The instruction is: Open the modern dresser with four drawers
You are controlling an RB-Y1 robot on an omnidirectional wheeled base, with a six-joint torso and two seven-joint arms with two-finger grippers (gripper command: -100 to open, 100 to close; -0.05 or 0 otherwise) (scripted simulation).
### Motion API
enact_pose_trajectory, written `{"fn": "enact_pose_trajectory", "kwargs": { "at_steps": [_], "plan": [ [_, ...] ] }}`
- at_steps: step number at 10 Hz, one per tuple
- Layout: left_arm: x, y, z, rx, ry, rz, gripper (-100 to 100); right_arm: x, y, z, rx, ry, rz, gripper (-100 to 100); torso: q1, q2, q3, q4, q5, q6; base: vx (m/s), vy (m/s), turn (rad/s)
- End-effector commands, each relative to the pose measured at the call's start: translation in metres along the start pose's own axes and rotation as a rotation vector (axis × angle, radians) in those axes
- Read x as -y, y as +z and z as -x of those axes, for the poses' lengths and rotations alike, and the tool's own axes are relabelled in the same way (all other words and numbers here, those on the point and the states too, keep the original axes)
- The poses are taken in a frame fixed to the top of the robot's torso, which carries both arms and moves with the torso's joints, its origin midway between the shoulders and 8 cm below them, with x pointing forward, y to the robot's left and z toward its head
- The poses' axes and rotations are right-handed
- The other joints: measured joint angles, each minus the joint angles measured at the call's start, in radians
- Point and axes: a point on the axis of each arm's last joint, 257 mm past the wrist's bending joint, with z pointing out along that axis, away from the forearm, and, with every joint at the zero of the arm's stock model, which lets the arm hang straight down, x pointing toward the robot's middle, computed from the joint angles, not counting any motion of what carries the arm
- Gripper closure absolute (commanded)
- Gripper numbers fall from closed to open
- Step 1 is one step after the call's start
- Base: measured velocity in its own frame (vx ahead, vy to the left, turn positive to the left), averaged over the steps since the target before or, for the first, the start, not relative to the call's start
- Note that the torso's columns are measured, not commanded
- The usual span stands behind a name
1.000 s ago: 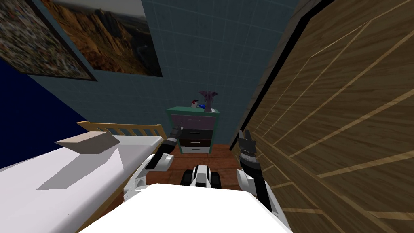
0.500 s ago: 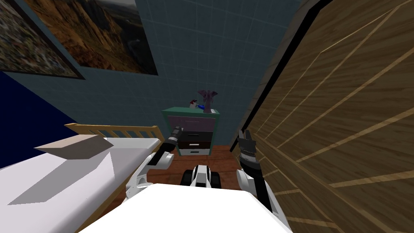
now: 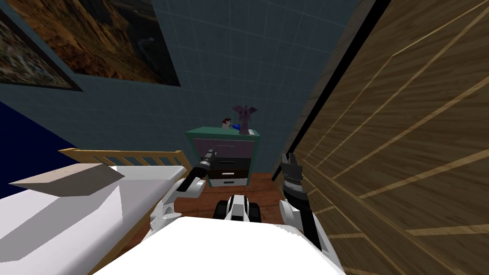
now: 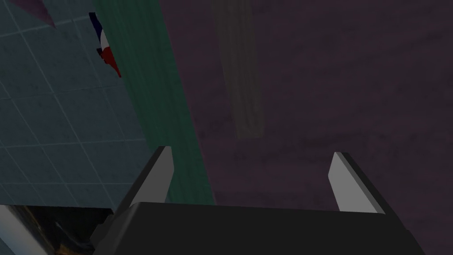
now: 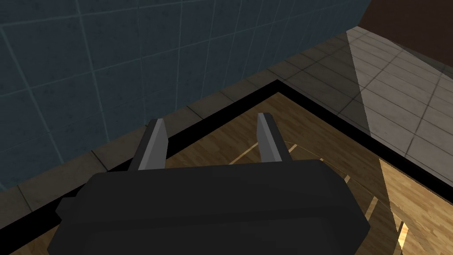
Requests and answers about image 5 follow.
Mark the wooden table with black edge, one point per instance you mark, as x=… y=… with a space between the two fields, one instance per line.
x=318 y=136

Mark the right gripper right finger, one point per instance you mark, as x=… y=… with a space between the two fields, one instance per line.
x=271 y=145

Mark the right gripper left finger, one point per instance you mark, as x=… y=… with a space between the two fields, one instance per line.
x=153 y=148

